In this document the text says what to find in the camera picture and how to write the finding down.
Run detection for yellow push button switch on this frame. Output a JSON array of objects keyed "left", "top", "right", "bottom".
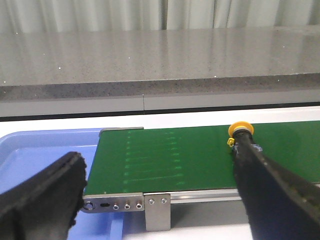
[{"left": 227, "top": 121, "right": 263, "bottom": 154}]

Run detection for white pleated curtain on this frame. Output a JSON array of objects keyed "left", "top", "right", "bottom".
[{"left": 0, "top": 0, "right": 320, "bottom": 34}]

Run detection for grey stone counter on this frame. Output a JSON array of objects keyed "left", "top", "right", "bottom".
[{"left": 0, "top": 25, "right": 320, "bottom": 119}]

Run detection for aluminium conveyor side rail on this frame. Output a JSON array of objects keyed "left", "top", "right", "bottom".
[{"left": 143, "top": 182, "right": 320, "bottom": 204}]

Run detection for green conveyor belt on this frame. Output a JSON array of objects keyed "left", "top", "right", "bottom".
[{"left": 85, "top": 121, "right": 320, "bottom": 195}]

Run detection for blue plastic tray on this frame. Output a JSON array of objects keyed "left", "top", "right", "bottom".
[{"left": 0, "top": 128, "right": 149, "bottom": 240}]

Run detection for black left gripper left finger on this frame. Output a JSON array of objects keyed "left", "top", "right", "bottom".
[{"left": 0, "top": 152, "right": 87, "bottom": 240}]

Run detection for steel conveyor end bracket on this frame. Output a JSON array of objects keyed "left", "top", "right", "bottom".
[{"left": 81, "top": 192, "right": 171, "bottom": 232}]

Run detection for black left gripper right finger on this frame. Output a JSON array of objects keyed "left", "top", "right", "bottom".
[{"left": 233, "top": 131, "right": 320, "bottom": 240}]

